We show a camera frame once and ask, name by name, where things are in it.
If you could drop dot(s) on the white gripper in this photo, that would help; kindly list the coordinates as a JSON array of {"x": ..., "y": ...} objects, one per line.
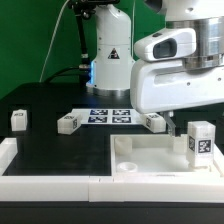
[{"x": 167, "y": 86}]

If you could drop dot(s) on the white square tabletop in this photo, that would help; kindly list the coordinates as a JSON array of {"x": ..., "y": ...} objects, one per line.
[{"x": 149, "y": 154}]

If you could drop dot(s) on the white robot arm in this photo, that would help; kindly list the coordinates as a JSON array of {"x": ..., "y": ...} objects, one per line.
[{"x": 111, "y": 69}]

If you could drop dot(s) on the AprilTag marker sheet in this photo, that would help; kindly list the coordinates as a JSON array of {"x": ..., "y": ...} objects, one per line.
[{"x": 108, "y": 116}]

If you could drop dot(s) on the white U-shaped fence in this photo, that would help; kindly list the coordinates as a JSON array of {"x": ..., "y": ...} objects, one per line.
[{"x": 205, "y": 187}]

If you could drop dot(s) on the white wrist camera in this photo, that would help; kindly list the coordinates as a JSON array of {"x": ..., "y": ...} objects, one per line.
[{"x": 166, "y": 44}]

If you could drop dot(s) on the black camera stand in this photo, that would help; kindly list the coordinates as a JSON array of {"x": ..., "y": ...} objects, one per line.
[{"x": 83, "y": 10}]

